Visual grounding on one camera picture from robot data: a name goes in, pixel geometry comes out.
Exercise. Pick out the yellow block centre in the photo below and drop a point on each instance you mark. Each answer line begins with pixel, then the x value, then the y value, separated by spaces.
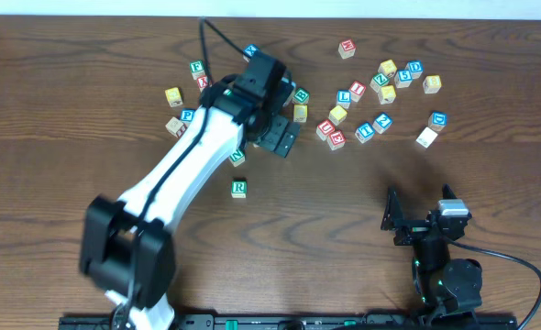
pixel 300 113

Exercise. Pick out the blue D block right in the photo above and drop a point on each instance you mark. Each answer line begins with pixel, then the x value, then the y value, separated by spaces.
pixel 437 121

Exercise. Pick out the beige red block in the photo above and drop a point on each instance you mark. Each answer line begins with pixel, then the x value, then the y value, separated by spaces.
pixel 176 127

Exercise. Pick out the red I block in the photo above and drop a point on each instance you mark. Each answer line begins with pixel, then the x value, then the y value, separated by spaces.
pixel 357 89

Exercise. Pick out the green F block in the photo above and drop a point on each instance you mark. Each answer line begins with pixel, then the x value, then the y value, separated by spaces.
pixel 197 69

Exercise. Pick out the blue P block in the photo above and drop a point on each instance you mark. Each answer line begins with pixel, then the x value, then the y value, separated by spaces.
pixel 187 116

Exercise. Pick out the green R block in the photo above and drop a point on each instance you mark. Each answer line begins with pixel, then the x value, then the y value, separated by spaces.
pixel 239 189

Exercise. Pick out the blue L block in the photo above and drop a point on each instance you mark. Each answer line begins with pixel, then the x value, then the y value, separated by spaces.
pixel 344 98

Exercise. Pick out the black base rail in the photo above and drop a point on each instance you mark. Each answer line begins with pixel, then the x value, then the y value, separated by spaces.
pixel 314 322

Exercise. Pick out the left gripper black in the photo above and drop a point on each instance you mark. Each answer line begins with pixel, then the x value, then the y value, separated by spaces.
pixel 279 136

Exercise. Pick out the white blank block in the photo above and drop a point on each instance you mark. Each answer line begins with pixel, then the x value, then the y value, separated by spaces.
pixel 427 137

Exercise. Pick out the blue X block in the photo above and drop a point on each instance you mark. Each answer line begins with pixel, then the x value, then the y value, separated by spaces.
pixel 249 51

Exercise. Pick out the yellow 8 block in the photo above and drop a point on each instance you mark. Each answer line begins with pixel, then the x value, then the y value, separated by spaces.
pixel 432 84

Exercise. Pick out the yellow block far left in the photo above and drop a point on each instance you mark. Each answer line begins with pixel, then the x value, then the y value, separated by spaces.
pixel 174 97

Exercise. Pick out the blue d block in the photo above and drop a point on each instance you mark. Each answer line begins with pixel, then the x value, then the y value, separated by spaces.
pixel 437 121
pixel 415 67

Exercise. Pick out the blue 2 block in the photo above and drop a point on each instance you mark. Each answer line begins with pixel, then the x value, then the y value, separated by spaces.
pixel 381 123

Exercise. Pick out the blue 5 block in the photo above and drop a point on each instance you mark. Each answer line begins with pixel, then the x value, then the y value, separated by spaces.
pixel 402 79

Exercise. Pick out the blue T block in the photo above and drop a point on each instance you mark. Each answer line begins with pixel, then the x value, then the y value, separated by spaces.
pixel 364 132

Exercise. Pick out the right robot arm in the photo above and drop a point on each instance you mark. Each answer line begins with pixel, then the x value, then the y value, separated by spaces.
pixel 446 285

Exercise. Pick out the blue D block upper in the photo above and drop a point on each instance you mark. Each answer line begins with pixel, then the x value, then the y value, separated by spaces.
pixel 415 67

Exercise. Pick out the green Z block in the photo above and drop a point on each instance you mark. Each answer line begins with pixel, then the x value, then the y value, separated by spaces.
pixel 378 81

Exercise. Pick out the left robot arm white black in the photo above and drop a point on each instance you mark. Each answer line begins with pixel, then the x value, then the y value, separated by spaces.
pixel 127 247

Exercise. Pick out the yellow block by Z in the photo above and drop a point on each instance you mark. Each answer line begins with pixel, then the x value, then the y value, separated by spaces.
pixel 386 94

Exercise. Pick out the yellow block upper right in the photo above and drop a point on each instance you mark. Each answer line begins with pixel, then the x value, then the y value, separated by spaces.
pixel 388 68

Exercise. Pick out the green B block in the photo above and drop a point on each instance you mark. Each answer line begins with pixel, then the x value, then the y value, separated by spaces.
pixel 301 97

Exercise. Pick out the red U block lower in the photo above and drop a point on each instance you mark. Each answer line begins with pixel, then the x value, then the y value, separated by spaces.
pixel 324 129

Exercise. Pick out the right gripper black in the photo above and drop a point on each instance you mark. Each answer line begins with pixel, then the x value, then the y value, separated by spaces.
pixel 417 229

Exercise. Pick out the green N block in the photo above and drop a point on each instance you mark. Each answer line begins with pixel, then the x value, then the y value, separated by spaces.
pixel 238 157

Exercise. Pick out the yellow block by L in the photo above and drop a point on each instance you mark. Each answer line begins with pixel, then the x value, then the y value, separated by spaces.
pixel 337 115

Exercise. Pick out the red block top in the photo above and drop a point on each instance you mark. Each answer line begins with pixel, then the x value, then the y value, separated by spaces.
pixel 347 49

